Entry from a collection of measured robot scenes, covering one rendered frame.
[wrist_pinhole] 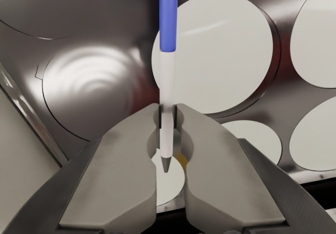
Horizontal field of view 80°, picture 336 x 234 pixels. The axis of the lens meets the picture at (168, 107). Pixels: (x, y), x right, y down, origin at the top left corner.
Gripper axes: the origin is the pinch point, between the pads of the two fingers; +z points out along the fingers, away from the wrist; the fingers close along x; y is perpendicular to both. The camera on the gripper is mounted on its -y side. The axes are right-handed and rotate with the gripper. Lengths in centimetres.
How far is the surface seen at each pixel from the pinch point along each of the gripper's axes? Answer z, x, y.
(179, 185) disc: 5.4, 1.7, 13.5
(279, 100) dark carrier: 5.4, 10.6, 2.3
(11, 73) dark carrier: 5.4, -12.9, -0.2
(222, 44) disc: 5.4, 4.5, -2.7
